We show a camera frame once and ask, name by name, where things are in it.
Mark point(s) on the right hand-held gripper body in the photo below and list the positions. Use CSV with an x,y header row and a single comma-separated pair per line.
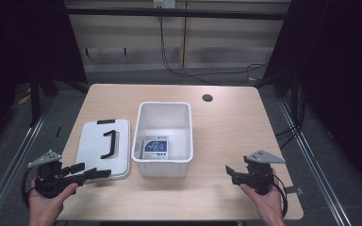
x,y
257,179

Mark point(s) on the black horizontal metal bar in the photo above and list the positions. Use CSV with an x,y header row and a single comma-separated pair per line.
x,y
176,13

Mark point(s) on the black curtain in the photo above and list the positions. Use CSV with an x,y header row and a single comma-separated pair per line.
x,y
28,44
336,62

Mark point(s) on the person's left hand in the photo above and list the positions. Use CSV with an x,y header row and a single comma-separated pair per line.
x,y
45,208

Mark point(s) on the white plastic storage box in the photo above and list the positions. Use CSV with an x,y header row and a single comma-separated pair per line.
x,y
172,122

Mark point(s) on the grey tab on table edge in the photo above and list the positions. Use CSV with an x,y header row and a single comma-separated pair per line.
x,y
294,190

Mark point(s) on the white wall power outlet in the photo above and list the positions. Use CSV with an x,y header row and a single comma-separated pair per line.
x,y
164,3

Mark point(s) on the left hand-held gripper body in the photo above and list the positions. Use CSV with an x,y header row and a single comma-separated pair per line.
x,y
51,185

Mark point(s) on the metal floor rail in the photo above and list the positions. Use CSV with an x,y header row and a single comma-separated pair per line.
x,y
9,166
314,160

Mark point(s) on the black metal stand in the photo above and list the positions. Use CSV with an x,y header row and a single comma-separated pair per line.
x,y
35,97

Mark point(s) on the person's right hand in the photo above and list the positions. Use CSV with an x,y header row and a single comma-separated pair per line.
x,y
265,205

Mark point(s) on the blue and white packet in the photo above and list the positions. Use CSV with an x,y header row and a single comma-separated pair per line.
x,y
155,148

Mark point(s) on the dark round table grommet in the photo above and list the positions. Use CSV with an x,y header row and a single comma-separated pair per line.
x,y
207,97

